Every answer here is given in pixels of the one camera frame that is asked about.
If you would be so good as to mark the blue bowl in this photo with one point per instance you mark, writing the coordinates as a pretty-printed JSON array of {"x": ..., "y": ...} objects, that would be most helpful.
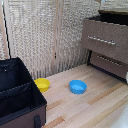
[{"x": 78, "y": 86}]

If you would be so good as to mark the yellow bowl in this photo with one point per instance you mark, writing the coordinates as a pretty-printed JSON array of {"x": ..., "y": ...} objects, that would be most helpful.
[{"x": 42, "y": 84}]

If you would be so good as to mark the black fabric storage box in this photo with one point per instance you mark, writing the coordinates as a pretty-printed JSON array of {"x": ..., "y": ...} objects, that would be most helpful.
[{"x": 16, "y": 96}]

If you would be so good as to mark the dark drawer cabinet frame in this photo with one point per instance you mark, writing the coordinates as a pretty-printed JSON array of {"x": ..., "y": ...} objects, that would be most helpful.
[{"x": 90, "y": 58}]

